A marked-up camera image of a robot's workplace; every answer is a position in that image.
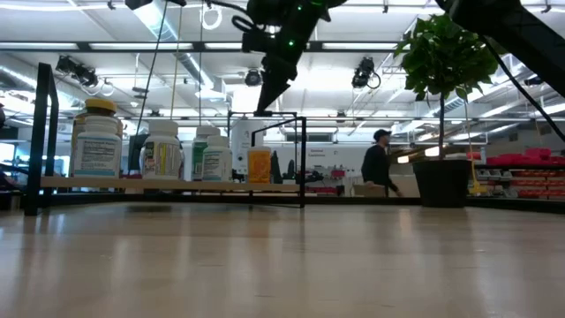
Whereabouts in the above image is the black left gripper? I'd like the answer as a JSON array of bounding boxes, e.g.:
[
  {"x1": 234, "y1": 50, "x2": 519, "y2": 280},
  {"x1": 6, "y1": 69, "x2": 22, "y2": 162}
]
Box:
[{"x1": 241, "y1": 8, "x2": 321, "y2": 112}]

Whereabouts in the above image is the orange bottle white cap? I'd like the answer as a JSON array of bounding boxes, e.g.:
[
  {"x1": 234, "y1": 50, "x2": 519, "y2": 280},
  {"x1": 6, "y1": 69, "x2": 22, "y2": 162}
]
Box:
[{"x1": 246, "y1": 146, "x2": 273, "y2": 185}]

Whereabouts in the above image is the small white teal carton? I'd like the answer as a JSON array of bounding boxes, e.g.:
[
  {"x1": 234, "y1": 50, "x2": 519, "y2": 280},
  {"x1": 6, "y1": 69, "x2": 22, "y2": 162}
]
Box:
[{"x1": 201, "y1": 134, "x2": 234, "y2": 183}]

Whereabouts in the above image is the white pill bottle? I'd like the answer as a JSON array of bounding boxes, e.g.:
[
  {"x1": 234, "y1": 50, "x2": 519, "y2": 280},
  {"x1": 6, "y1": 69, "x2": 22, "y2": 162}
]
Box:
[{"x1": 139, "y1": 119, "x2": 185, "y2": 181}]

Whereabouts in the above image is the white bottle green label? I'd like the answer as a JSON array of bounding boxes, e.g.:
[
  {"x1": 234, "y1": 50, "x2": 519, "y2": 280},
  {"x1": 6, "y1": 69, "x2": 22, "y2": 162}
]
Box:
[{"x1": 191, "y1": 125, "x2": 222, "y2": 182}]

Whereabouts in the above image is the person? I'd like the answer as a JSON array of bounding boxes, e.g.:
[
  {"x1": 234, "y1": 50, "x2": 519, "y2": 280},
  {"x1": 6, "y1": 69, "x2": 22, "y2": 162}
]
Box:
[{"x1": 360, "y1": 128, "x2": 405, "y2": 199}]

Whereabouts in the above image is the cardboard box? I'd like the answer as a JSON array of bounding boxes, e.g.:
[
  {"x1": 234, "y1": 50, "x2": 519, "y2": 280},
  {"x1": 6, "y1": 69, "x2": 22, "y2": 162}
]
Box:
[{"x1": 351, "y1": 182, "x2": 388, "y2": 199}]

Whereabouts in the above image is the black monitor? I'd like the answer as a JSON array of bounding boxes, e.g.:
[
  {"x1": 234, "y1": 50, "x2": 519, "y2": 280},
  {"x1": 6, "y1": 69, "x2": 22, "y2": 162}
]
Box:
[{"x1": 126, "y1": 133, "x2": 150, "y2": 174}]

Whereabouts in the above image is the green potted plant black pot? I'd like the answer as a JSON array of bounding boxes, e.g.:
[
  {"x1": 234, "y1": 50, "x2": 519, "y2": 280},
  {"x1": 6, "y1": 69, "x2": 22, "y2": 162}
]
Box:
[{"x1": 394, "y1": 11, "x2": 501, "y2": 209}]

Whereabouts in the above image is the large white yellow-lid bottle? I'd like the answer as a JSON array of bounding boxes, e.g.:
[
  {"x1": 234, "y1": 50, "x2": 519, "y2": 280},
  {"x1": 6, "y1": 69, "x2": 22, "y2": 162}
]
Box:
[{"x1": 69, "y1": 97, "x2": 125, "y2": 178}]

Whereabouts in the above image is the rack of red storage bins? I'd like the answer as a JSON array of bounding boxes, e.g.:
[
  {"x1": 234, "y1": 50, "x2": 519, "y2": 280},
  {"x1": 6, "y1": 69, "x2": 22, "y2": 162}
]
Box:
[{"x1": 466, "y1": 147, "x2": 565, "y2": 201}]

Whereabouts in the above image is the black mounted camera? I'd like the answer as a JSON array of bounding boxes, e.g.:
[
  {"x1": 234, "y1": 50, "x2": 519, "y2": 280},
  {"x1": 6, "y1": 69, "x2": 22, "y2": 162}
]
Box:
[
  {"x1": 54, "y1": 54, "x2": 100, "y2": 88},
  {"x1": 244, "y1": 68, "x2": 264, "y2": 88},
  {"x1": 350, "y1": 56, "x2": 381, "y2": 90}
]

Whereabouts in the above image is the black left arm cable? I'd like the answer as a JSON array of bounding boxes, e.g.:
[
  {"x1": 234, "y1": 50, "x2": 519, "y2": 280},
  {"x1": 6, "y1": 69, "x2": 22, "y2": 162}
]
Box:
[{"x1": 230, "y1": 14, "x2": 268, "y2": 36}]

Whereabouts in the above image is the silver ceiling duct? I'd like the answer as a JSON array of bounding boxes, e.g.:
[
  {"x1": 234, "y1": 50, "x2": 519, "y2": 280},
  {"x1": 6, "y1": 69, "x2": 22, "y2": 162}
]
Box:
[{"x1": 132, "y1": 0, "x2": 229, "y2": 98}]

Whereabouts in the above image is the black rig frame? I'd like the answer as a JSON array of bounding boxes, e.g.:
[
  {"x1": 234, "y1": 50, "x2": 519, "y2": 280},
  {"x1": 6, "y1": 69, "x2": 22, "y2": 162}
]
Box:
[{"x1": 0, "y1": 41, "x2": 401, "y2": 54}]

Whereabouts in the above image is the white cable ring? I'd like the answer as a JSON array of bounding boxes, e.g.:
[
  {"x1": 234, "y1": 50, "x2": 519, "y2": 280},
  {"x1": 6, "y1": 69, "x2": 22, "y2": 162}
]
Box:
[{"x1": 200, "y1": 4, "x2": 224, "y2": 32}]

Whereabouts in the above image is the black table edge rail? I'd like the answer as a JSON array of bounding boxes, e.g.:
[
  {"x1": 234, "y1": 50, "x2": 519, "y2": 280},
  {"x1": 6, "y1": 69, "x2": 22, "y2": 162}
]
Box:
[{"x1": 0, "y1": 193, "x2": 565, "y2": 216}]

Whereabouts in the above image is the wooden shelf black metal frame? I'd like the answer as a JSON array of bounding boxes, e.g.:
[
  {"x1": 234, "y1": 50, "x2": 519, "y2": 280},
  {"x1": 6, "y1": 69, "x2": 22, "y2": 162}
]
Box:
[{"x1": 24, "y1": 61, "x2": 309, "y2": 217}]

